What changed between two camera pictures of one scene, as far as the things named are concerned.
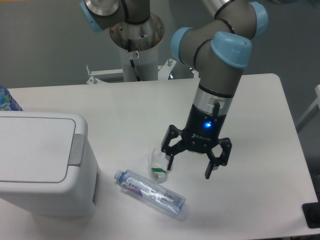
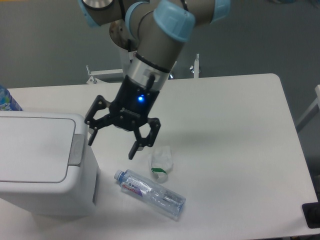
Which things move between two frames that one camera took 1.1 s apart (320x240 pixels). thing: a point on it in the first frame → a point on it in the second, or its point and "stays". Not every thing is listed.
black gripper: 203,129 → 130,109
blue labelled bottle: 7,101 stays
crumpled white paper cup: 158,163 stays
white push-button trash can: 48,163 stays
